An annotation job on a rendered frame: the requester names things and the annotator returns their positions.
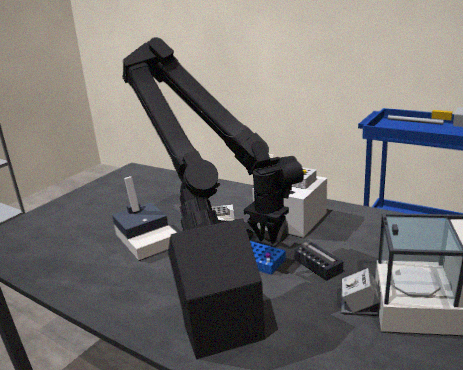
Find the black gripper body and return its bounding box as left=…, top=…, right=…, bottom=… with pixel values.
left=244, top=190, right=289, bottom=226

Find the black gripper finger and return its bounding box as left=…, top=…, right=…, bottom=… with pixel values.
left=267, top=215, right=286, bottom=245
left=247, top=218, right=265, bottom=241

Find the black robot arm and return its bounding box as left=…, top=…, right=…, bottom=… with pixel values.
left=122, top=37, right=304, bottom=231

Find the white block with round holes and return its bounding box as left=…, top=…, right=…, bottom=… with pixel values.
left=212, top=205, right=235, bottom=221
left=255, top=168, right=327, bottom=246

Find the blue tube rack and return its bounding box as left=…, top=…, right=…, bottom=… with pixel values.
left=250, top=241, right=286, bottom=275

